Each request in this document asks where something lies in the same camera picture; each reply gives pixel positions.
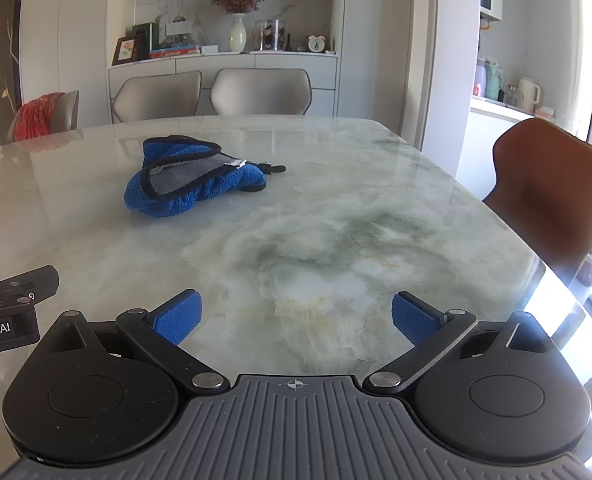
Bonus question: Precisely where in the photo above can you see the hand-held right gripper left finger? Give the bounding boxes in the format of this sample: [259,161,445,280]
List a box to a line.
[32,289,231,395]

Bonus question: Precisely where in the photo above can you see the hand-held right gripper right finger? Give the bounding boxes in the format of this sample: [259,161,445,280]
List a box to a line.
[363,291,562,395]

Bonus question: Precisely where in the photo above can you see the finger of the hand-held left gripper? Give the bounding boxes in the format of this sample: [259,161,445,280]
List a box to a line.
[0,266,60,312]

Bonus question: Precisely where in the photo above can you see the blue and grey towel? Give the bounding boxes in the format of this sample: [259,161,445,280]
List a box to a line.
[124,136,287,220]

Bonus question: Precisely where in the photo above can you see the red patterned cloth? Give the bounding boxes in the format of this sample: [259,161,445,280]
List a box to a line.
[14,92,65,142]

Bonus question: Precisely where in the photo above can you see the beige chair with red cloth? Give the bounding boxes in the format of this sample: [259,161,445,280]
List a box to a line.
[7,90,80,144]

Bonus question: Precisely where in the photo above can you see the brown leather chair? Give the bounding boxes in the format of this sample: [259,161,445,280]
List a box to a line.
[482,117,592,287]

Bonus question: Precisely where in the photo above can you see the white kitchen counter cabinet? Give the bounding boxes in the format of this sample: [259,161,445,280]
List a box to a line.
[456,97,537,182]

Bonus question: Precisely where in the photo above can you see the white bare branches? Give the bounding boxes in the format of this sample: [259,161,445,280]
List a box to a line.
[0,17,21,113]

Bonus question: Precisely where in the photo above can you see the beige dining chair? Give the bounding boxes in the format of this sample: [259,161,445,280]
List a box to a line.
[112,70,203,124]
[210,67,313,116]

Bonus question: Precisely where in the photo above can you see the green thermos jug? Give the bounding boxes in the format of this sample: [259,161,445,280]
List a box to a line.
[483,61,504,101]

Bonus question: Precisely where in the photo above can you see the purple thermos jug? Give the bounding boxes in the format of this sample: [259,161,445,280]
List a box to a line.
[472,57,487,97]

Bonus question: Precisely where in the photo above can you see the white electric kettle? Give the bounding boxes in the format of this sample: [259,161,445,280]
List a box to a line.
[516,77,542,114]

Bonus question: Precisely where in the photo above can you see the white sideboard cabinet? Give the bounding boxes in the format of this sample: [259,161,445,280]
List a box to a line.
[108,52,338,122]

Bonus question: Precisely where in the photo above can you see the dark framed flower picture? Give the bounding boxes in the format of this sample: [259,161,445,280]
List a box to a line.
[111,37,138,66]

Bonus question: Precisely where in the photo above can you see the stack of books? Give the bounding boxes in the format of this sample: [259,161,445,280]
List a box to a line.
[149,44,202,60]

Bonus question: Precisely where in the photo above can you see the green box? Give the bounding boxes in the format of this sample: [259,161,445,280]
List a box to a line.
[131,22,159,59]

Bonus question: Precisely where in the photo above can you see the white ceramic vase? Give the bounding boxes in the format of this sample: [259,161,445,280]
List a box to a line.
[228,13,247,54]

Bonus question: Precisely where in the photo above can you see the clear glass display case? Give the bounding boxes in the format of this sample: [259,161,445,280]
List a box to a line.
[254,18,287,53]

